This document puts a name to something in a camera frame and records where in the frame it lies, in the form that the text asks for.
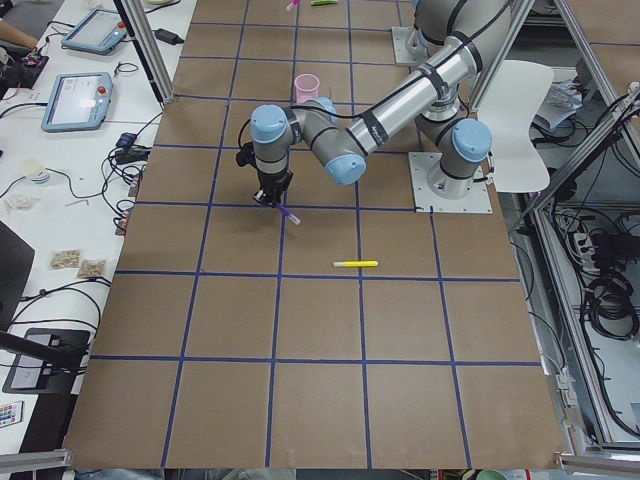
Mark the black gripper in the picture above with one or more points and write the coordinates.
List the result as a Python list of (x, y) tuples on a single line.
[(273, 180)]

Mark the purple pen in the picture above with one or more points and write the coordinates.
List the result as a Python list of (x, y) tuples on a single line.
[(286, 213)]

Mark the pink pen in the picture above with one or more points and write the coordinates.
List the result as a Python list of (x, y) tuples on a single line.
[(292, 4)]

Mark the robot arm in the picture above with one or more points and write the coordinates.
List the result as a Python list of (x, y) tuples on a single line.
[(466, 36)]

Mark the pink mesh cup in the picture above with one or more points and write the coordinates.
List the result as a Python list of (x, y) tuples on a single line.
[(306, 87)]

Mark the yellow pen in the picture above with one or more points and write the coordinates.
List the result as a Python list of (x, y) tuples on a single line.
[(355, 264)]

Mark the black power adapter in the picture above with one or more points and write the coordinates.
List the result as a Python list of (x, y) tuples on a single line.
[(168, 37)]

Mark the green pen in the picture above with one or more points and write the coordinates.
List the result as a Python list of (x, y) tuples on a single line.
[(318, 3)]

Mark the near teach pendant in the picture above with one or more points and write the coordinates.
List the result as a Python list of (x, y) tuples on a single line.
[(78, 102)]

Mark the teach pendant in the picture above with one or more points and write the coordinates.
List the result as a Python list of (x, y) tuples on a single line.
[(78, 102), (99, 32)]

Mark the far teach pendant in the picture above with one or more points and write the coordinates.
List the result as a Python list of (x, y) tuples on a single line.
[(99, 32)]

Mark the white chair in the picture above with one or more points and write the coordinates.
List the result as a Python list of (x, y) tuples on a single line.
[(508, 109)]

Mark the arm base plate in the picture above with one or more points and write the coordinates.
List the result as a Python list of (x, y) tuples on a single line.
[(434, 192), (408, 50)]

